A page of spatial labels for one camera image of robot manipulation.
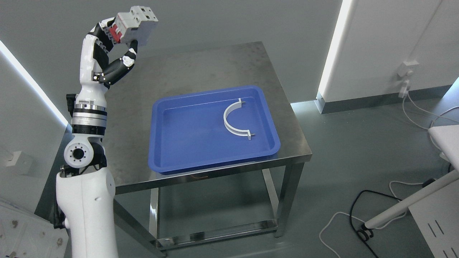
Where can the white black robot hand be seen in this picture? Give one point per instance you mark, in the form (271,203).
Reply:
(96,73)

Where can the grey circuit breaker red switch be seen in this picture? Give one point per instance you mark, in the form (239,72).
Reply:
(135,24)

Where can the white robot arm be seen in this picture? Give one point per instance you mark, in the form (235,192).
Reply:
(85,188)

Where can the stainless steel table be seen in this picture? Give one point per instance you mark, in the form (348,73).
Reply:
(137,188)

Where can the blue plastic tray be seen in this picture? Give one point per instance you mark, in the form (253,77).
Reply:
(187,131)

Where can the white curved pipe clamp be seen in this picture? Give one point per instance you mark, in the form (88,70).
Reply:
(237,120)

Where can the white stand leg with caster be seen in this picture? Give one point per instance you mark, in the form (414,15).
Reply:
(435,206)

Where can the white wall socket left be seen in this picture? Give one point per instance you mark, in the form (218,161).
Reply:
(20,164)

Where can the white wall socket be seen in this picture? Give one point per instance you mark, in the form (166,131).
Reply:
(407,68)
(20,164)

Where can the white plug with cable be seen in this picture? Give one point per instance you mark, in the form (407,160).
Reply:
(404,94)

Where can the white wall socket right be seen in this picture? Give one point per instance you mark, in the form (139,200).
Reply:
(407,68)

